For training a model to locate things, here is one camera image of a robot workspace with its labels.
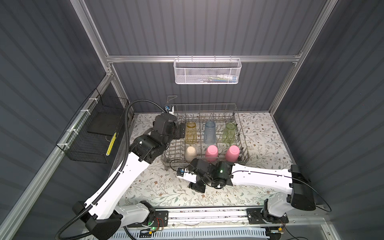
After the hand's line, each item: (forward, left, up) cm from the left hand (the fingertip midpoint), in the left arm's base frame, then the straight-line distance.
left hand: (175, 124), depth 67 cm
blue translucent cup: (+12, -19, -27) cm, 35 cm away
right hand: (-18, -7, -22) cm, 29 cm away
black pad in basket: (+10, +39, -10) cm, 42 cm away
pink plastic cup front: (-2, -18, -23) cm, 29 cm away
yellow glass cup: (+15, -7, -26) cm, 31 cm away
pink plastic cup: (-2, -30, -23) cm, 38 cm away
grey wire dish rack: (+46, -31, -39) cm, 68 cm away
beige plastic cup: (-2, -7, -24) cm, 25 cm away
